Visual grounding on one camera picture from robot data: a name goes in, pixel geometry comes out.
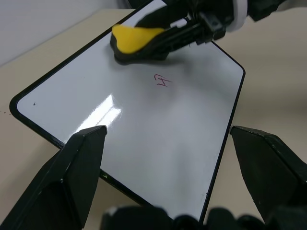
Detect yellow eraser with black base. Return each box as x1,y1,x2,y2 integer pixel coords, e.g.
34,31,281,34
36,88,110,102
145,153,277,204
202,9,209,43
110,23,169,66

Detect whiteboard with black frame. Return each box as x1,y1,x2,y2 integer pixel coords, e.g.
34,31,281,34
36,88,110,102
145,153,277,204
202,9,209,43
9,0,246,223

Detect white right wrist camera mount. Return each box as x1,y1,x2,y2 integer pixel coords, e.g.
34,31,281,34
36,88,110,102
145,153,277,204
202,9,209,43
225,0,248,33

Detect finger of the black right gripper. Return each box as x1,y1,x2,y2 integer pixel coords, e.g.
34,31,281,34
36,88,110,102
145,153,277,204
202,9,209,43
134,0,192,29
148,22,212,60

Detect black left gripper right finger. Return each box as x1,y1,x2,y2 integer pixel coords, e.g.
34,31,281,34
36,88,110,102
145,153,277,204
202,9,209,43
229,125,307,230

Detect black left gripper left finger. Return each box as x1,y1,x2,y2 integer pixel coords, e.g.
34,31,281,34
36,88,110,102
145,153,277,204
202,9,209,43
0,125,108,230

